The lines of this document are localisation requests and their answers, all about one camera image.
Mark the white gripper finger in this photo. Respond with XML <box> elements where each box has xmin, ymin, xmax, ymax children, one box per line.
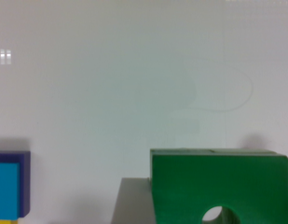
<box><xmin>111</xmin><ymin>177</ymin><xmax>157</xmax><ymax>224</ymax></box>

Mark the green square block with hole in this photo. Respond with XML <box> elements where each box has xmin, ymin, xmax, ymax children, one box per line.
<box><xmin>150</xmin><ymin>148</ymin><xmax>288</xmax><ymax>224</ymax></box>

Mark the dark purple square block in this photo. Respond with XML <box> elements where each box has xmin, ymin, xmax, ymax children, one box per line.
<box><xmin>0</xmin><ymin>151</ymin><xmax>31</xmax><ymax>218</ymax></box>

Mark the light blue square block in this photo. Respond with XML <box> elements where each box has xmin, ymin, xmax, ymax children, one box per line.
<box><xmin>0</xmin><ymin>163</ymin><xmax>20</xmax><ymax>220</ymax></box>

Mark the yellow block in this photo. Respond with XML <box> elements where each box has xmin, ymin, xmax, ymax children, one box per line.
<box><xmin>0</xmin><ymin>219</ymin><xmax>18</xmax><ymax>224</ymax></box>

